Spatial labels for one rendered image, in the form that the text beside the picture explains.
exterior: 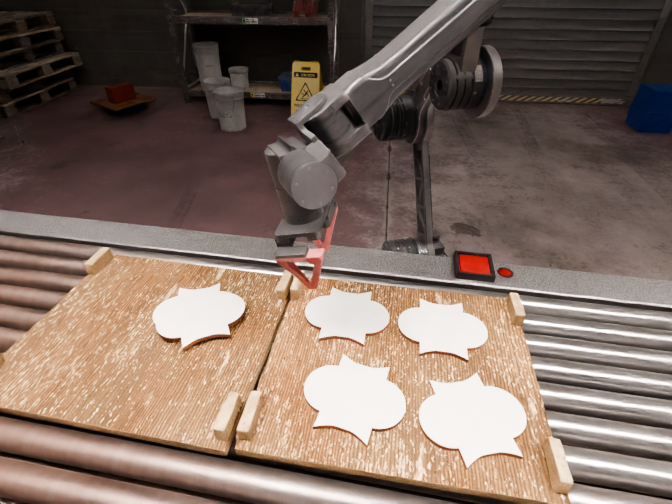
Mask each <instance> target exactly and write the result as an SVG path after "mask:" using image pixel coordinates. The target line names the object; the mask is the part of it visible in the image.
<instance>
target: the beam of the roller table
mask: <svg viewBox="0 0 672 504"><path fill-rule="evenodd" d="M0 235H6V236H15V237H23V238H32V239H41V240H49V241H58V242H67V243H75V244H84V245H92V246H101V247H110V248H118V249H127V250H136V251H144V252H153V253H162V254H170V255H179V256H187V257H196V258H205V259H213V260H222V261H231V262H239V263H248V264H257V265H265V266H274V267H282V266H280V265H279V264H277V262H276V260H275V257H274V253H275V251H276V248H277V245H276V242H275V239H269V238H259V237H250V236H240V235H231V234H221V233H212V232H202V231H193V230H183V229H174V228H165V227H155V226H146V225H136V224H127V223H117V222H108V221H98V220H89V219H79V218H70V217H60V216H51V215H42V214H32V213H23V212H13V211H4V210H0ZM493 265H494V270H495V275H496V278H495V281H494V283H491V282H483V281H474V280H465V279H456V278H455V268H454V258H448V257H439V256H429V255H420V254H410V253H401V252H391V251H382V250H373V249H363V248H354V247H344V246H335V245H330V247H329V251H325V252H324V258H323V263H322V268H321V272H326V273H334V274H343V275H352V276H360V277H369V278H377V279H386V280H395V281H403V282H412V283H421V284H429V285H438V286H446V287H455V288H464V289H472V290H481V291H490V292H498V293H507V294H509V293H510V292H512V293H517V294H518V295H524V296H533V297H541V298H550V299H559V300H567V301H576V302H585V303H593V304H602V305H611V306H619V307H628V308H636V309H645V310H654V311H662V312H671V313H672V281H666V280H656V279H647V278H637V277H628V276H618V275H609V274H600V273H590V272H581V271H571V270H562V269H552V268H543V267H533V266H524V265H514V264H505V263H496V262H493ZM282 268H283V267H282ZM499 268H508V269H510V270H511V271H512V272H513V276H512V277H510V278H506V277H502V276H500V275H499V274H498V273H497V270H498V269H499Z"/></svg>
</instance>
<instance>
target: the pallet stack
mask: <svg viewBox="0 0 672 504"><path fill-rule="evenodd" d="M31 17H40V19H41V22H42V25H39V26H27V25H31V24H32V23H30V22H31V21H30V18H31ZM3 23H9V24H8V26H3V27H0V114H2V115H3V116H1V117H2V118H10V117H13V116H15V115H18V114H20V113H23V112H25V111H28V110H30V109H33V108H35V107H37V106H39V105H42V104H44V103H46V102H48V101H51V100H53V99H55V98H58V97H60V96H62V95H65V94H67V93H69V92H71V91H73V90H75V89H76V88H77V85H76V83H75V81H73V79H74V77H71V74H70V72H69V69H71V68H74V67H77V66H80V65H82V62H81V58H80V55H79V53H78V52H67V53H66V52H65V51H64V48H63V45H62V43H61V40H63V39H64V36H63V34H62V33H61V32H60V31H59V30H61V28H60V26H54V25H57V23H56V21H55V18H54V16H53V13H52V11H39V12H37V11H28V12H27V11H0V25H2V24H3ZM40 32H47V34H48V37H49V39H48V40H46V39H41V37H40ZM12 45H14V46H12ZM46 45H48V47H49V49H50V51H51V52H47V51H41V50H40V47H43V46H46ZM64 58H65V59H66V61H67V63H62V62H55V61H58V60H61V59H64ZM55 74H57V76H54V77H52V78H51V76H52V75H55ZM63 83H64V84H63ZM60 84H63V88H64V89H65V90H63V91H60V92H58V93H56V94H53V95H51V96H50V95H49V93H48V90H51V89H53V88H55V86H58V85H60ZM31 97H33V98H34V100H35V101H37V102H35V103H32V104H30V105H28V106H25V107H23V108H20V109H17V108H16V107H15V106H14V105H15V104H16V103H19V102H21V101H24V100H26V99H28V98H31Z"/></svg>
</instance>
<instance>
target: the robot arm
mask: <svg viewBox="0 0 672 504"><path fill-rule="evenodd" d="M508 1H509V0H438V1H436V2H435V3H434V4H433V5H432V6H431V7H430V8H428V9H427V10H426V11H425V12H424V13H423V14H422V15H421V16H419V17H418V18H417V19H416V20H415V21H414V22H413V23H411V24H410V25H409V26H408V27H407V28H406V29H405V30H403V31H402V32H401V33H400V34H399V35H398V36H397V37H396V38H394V39H393V40H392V41H391V42H390V43H389V44H388V45H386V46H385V47H384V48H383V49H382V50H381V51H380V52H378V53H377V54H376V55H375V56H373V57H372V58H371V59H369V60H368V61H366V62H365V63H363V64H362V65H360V66H358V67H357V68H355V69H353V70H351V71H347V72H346V73H345V74H344V75H343V76H342V77H340V78H339V79H338V80H337V81H336V82H335V83H334V84H331V83H330V84H329V85H328V86H327V87H325V88H324V89H323V90H322V91H321V92H319V93H316V94H315V95H313V96H312V97H311V98H310V99H308V100H307V101H306V102H305V103H304V104H303V105H302V106H301V107H300V108H299V109H298V110H297V111H296V112H295V113H294V114H293V115H291V116H290V117H289V118H288V121H289V122H290V123H291V124H292V126H293V127H294V128H295V129H296V131H297V132H298V133H299V134H300V135H301V137H302V138H303V139H302V138H295V137H291V138H288V139H285V138H283V137H282V136H281V135H280V136H278V140H277V141H276V142H275V143H272V144H269V145H268V147H267V148H266V149H265V150H264V153H265V156H266V159H267V163H268V166H269V169H270V172H271V176H272V179H273V182H274V185H275V189H276V192H277V195H278V198H279V201H280V205H281V208H282V211H283V214H284V216H283V218H282V220H281V222H280V224H279V226H278V228H277V230H276V232H275V238H274V239H275V242H276V245H277V248H276V251H275V253H274V257H275V260H276V262H277V264H279V265H280V266H282V267H283V268H284V269H286V270H287V271H288V272H290V273H291V274H293V275H294V276H295V277H296V278H297V279H298V280H299V281H300V282H302V283H303V284H304V285H305V286H306V287H307V288H308V289H317V288H318V284H319V278H320V273H321V268H322V263H323V258H324V252H325V251H329V247H330V242H331V237H332V233H333V228H334V224H335V219H336V215H337V210H338V207H337V203H336V202H333V200H332V198H333V197H334V195H335V193H336V191H337V186H338V183H339V182H340V181H341V180H342V179H343V178H344V177H345V175H346V171H345V170H344V166H341V164H340V163H339V162H341V163H344V162H345V161H346V160H347V159H348V158H349V157H350V156H352V155H353V154H354V153H355V152H356V150H357V149H358V147H359V143H360V142H361V141H362V140H363V139H365V138H366V137H367V136H368V135H369V134H370V133H372V132H371V130H370V129H369V128H370V127H371V126H373V125H374V124H375V123H376V122H377V121H378V120H380V119H381V118H382V117H383V116H384V115H385V113H386V111H387V110H388V108H389V107H390V106H391V105H392V103H393V102H394V101H395V100H396V99H397V98H398V97H399V96H400V95H401V94H402V93H403V92H404V91H405V90H406V89H407V88H408V87H409V86H410V85H411V84H412V83H413V82H415V81H416V80H417V79H418V78H419V77H420V76H422V75H423V74H424V73H425V72H426V71H427V70H429V69H430V68H431V67H432V66H433V65H434V64H436V63H437V62H438V61H439V60H440V59H441V58H443V57H444V56H445V55H446V54H447V53H448V52H450V51H451V50H452V49H453V48H454V47H455V46H457V45H458V44H459V43H460V42H461V41H462V40H464V39H465V38H466V37H467V36H468V35H469V34H471V33H472V32H473V31H474V30H475V29H476V28H478V27H479V26H480V25H481V24H482V23H483V22H484V21H486V20H487V19H488V18H489V17H490V16H491V15H493V14H494V13H495V12H496V11H497V10H498V9H500V8H501V7H502V6H503V5H504V4H505V3H507V2H508ZM344 104H345V105H346V107H347V108H348V110H349V111H350V114H349V113H348V111H347V110H346V108H345V107H344ZM307 144H308V145H307ZM322 228H327V231H326V236H325V241H324V242H321V240H320V239H321V238H322V237H321V231H322ZM296 237H307V241H313V242H314V244H315V245H316V246H317V248H318V249H309V248H308V246H295V247H292V246H293V244H294V241H295V239H296ZM305 261H308V263H309V264H313V265H314V268H313V276H312V281H310V280H309V279H308V278H307V277H306V276H305V275H304V274H303V272H302V271H301V270H300V269H299V268H298V267H297V266H296V264H295V263H294V262H305Z"/></svg>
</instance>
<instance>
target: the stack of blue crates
mask: <svg viewBox="0 0 672 504"><path fill-rule="evenodd" d="M633 103H634V104H631V105H630V107H629V110H628V112H627V113H628V115H627V118H626V120H625V123H626V124H627V125H628V126H630V127H631V128H632V129H633V130H635V131H636V132H641V133H660V134H669V133H670V131H671V129H672V84H648V83H641V85H640V87H639V90H638V92H637V95H636V97H635V99H634V102H633Z"/></svg>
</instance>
